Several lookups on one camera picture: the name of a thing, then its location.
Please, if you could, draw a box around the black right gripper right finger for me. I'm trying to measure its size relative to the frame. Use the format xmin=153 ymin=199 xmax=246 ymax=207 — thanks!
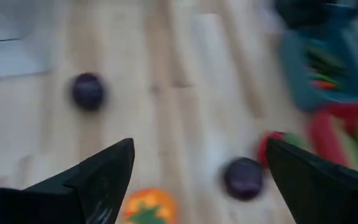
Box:
xmin=265 ymin=138 xmax=358 ymax=224

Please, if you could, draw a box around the small orange toy pepper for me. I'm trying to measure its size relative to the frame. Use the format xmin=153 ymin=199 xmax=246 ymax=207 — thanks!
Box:
xmin=309 ymin=79 xmax=338 ymax=91

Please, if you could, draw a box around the green toy chili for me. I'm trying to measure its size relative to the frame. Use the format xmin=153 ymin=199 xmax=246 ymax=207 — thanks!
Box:
xmin=309 ymin=72 xmax=338 ymax=81

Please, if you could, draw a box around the dark green toy cucumber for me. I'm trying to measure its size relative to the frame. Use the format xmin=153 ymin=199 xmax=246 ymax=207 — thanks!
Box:
xmin=305 ymin=43 xmax=347 ymax=74

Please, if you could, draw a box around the red plastic basket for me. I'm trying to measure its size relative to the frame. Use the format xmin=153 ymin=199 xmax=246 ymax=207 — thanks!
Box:
xmin=306 ymin=101 xmax=358 ymax=178

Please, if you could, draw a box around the teal plastic basket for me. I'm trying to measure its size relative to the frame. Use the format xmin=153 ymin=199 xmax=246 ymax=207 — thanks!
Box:
xmin=280 ymin=18 xmax=358 ymax=111

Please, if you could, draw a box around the clear plastic bin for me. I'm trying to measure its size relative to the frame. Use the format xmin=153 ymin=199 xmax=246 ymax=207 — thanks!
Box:
xmin=0 ymin=0 xmax=52 ymax=78

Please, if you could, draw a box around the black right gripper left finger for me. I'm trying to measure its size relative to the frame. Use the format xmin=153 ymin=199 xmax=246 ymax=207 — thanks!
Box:
xmin=0 ymin=138 xmax=135 ymax=224

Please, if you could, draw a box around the red toy tomato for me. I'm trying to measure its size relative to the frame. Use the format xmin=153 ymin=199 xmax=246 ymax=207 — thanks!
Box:
xmin=255 ymin=130 xmax=306 ymax=169

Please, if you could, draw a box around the orange toy bell pepper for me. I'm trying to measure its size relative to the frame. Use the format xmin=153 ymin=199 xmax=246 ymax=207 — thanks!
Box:
xmin=121 ymin=187 xmax=178 ymax=224

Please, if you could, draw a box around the light green toy cucumber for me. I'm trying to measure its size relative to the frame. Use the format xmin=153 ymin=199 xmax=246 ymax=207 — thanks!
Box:
xmin=334 ymin=123 xmax=358 ymax=169

